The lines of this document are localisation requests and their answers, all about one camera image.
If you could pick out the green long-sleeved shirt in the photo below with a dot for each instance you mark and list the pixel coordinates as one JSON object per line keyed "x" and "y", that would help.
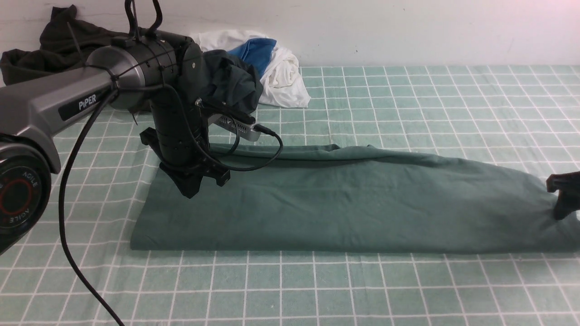
{"x": 359, "y": 199}

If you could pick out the white garment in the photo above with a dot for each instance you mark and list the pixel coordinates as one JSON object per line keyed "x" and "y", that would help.
{"x": 282, "y": 82}

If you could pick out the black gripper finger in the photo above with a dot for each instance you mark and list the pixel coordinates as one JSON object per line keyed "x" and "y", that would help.
{"x": 568, "y": 187}

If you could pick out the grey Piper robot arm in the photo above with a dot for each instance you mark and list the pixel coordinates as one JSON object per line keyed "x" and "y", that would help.
{"x": 33, "y": 112}

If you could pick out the green checkered tablecloth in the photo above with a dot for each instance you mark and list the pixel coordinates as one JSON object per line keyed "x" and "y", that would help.
{"x": 524, "y": 117}

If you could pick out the dark green crumpled garment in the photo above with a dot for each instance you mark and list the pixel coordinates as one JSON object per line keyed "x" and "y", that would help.
{"x": 230, "y": 80}

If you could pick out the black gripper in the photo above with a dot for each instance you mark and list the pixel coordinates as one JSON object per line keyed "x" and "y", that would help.
{"x": 179, "y": 138}

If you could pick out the dark brown crumpled garment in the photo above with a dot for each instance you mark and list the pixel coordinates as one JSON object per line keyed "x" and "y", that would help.
{"x": 65, "y": 43}

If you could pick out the blue garment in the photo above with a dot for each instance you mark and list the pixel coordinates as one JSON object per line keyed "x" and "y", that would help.
{"x": 256, "y": 52}

